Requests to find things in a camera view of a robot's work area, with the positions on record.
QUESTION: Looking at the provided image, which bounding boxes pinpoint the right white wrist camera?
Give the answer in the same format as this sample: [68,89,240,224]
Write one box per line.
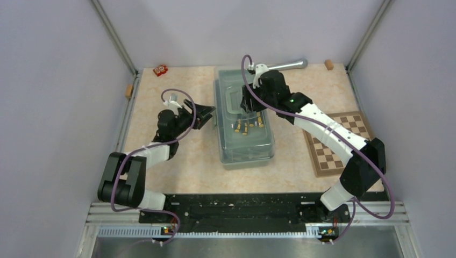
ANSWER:
[247,63,269,89]

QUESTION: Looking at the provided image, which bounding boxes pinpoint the wooden block back right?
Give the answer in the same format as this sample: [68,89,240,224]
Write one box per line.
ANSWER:
[324,59,334,70]

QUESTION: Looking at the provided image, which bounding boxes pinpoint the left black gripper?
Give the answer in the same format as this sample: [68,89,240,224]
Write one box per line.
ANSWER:
[172,99,216,138]

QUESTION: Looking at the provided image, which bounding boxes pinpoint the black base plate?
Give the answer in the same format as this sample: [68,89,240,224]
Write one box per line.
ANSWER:
[139,192,353,233]

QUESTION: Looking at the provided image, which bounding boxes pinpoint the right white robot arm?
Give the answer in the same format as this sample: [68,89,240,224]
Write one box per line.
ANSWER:
[241,65,386,221]

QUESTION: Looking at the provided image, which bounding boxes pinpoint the silver metal cylinder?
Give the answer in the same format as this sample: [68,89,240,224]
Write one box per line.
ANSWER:
[268,59,308,71]

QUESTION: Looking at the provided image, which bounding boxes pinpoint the wooden block left edge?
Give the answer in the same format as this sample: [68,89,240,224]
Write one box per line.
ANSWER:
[124,84,134,99]

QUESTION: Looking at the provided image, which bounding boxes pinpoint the green plastic toolbox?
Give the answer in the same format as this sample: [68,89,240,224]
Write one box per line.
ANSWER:
[213,66,275,170]

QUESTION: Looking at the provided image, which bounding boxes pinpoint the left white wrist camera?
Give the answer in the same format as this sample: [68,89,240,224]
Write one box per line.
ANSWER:
[163,94,183,116]

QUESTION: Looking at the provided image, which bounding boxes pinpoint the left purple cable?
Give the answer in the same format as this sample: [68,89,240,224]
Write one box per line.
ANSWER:
[109,88,198,246]

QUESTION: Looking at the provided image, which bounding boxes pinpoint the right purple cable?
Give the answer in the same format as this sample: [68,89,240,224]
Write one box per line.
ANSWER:
[241,54,396,245]

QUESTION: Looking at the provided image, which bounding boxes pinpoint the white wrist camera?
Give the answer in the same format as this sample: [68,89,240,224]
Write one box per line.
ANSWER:
[163,94,183,116]
[247,63,269,89]

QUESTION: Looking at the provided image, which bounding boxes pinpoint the purple cable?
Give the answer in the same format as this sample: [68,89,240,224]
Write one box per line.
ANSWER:
[241,54,396,245]
[109,88,198,246]

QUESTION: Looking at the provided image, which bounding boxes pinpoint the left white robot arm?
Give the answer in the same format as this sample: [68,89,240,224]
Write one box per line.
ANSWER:
[97,99,216,222]

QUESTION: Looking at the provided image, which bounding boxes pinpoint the black yellow screwdriver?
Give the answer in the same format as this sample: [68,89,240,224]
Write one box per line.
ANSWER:
[241,120,250,135]
[233,119,242,133]
[256,112,265,128]

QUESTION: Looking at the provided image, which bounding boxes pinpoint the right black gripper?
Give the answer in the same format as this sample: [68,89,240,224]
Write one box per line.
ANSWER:
[241,82,276,114]

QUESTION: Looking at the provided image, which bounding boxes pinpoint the wooden chessboard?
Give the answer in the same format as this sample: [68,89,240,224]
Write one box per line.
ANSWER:
[302,111,379,178]

